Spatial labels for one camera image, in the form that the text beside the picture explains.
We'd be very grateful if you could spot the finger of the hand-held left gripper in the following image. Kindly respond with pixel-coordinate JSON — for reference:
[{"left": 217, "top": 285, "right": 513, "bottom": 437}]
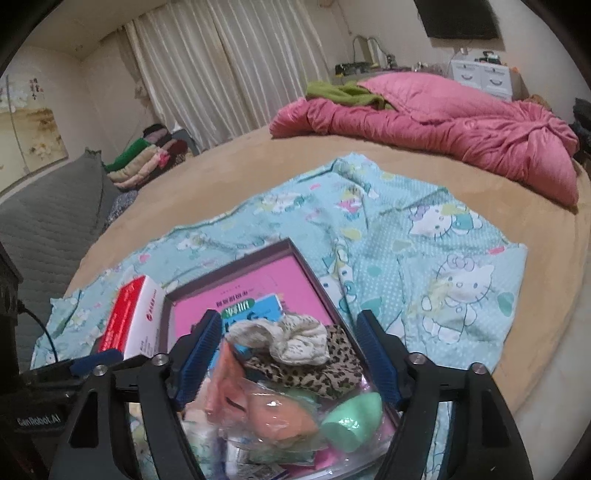
[{"left": 69, "top": 349, "right": 124, "bottom": 377}]

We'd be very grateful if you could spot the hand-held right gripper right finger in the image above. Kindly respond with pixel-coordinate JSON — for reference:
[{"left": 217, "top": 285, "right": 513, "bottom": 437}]
[{"left": 355, "top": 309, "right": 534, "bottom": 480}]

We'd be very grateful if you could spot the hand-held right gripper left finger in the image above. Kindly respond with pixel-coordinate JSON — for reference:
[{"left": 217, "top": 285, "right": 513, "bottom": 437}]
[{"left": 48, "top": 309, "right": 225, "bottom": 480}]

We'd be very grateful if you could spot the green egg makeup sponge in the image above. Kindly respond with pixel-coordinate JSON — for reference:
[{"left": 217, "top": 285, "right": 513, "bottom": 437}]
[{"left": 321, "top": 392, "right": 384, "bottom": 455}]

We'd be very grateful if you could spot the white lace scrunchie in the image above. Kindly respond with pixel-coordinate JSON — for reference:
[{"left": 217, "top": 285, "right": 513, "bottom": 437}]
[{"left": 225, "top": 314, "right": 331, "bottom": 367}]

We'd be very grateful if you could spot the clear plastic packet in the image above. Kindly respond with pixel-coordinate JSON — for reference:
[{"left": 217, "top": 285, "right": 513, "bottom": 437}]
[{"left": 203, "top": 342, "right": 324, "bottom": 455}]

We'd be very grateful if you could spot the purple shallow box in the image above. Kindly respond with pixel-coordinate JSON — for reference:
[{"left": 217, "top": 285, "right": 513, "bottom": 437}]
[{"left": 157, "top": 237, "right": 407, "bottom": 480}]

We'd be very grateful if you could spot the red tissue pack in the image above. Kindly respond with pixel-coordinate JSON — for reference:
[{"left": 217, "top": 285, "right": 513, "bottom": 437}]
[{"left": 95, "top": 274, "right": 168, "bottom": 361}]

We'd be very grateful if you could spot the pink book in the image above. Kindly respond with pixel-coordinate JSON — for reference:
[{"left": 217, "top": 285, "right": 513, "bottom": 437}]
[{"left": 168, "top": 256, "right": 335, "bottom": 352}]

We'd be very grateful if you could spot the teal cartoon printed blanket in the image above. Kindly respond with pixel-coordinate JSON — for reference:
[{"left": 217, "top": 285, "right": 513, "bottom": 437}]
[{"left": 30, "top": 154, "right": 529, "bottom": 480}]

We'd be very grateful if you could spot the grey quilted headboard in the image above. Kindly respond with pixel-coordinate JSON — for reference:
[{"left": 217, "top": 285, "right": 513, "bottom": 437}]
[{"left": 0, "top": 148, "right": 116, "bottom": 370}]

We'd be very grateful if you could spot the dark floral cloth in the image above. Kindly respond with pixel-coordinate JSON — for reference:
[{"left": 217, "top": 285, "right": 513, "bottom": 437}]
[{"left": 104, "top": 189, "right": 139, "bottom": 227}]

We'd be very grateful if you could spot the stack of folded clothes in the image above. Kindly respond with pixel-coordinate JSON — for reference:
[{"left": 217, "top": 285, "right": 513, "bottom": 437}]
[{"left": 102, "top": 124, "right": 199, "bottom": 190}]

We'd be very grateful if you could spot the pink quilt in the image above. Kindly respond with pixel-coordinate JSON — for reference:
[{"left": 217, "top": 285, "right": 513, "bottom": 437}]
[{"left": 269, "top": 73, "right": 581, "bottom": 208}]

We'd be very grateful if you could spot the green cloth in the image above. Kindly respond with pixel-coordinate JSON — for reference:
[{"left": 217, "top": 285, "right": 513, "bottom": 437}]
[{"left": 305, "top": 79, "right": 393, "bottom": 110}]

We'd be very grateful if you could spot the white drawer cabinet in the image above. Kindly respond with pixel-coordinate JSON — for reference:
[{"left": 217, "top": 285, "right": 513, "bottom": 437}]
[{"left": 450, "top": 58, "right": 515, "bottom": 102}]

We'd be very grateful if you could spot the white curtain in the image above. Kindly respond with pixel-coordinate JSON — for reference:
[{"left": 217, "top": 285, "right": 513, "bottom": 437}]
[{"left": 124, "top": 0, "right": 356, "bottom": 148}]

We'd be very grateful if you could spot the black cable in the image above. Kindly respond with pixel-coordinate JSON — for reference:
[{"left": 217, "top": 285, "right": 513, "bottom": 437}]
[{"left": 17, "top": 300, "right": 60, "bottom": 365}]

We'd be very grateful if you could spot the wall painting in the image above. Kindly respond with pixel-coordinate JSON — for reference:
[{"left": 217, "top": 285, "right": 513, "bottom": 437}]
[{"left": 0, "top": 74, "right": 70, "bottom": 195}]

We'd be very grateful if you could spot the black wall television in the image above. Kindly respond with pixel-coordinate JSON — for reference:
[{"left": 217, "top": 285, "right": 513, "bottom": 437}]
[{"left": 413, "top": 0, "right": 502, "bottom": 40}]

